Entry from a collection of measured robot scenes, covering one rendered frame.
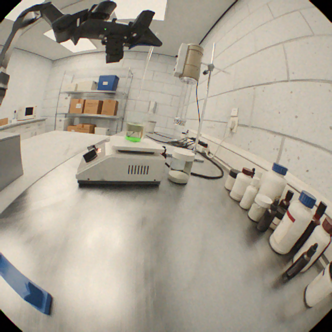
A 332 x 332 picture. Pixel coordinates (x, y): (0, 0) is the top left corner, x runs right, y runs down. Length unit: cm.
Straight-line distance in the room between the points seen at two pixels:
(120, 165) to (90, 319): 27
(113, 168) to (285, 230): 35
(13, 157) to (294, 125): 79
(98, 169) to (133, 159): 8
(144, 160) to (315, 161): 47
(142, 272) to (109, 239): 6
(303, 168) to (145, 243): 45
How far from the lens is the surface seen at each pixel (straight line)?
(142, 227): 22
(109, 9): 39
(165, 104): 274
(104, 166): 29
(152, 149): 30
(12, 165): 38
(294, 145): 50
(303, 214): 26
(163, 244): 20
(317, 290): 28
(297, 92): 56
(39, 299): 17
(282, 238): 28
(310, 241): 29
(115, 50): 30
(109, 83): 260
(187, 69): 71
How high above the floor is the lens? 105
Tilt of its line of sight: 18 degrees down
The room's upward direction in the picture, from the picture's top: 12 degrees clockwise
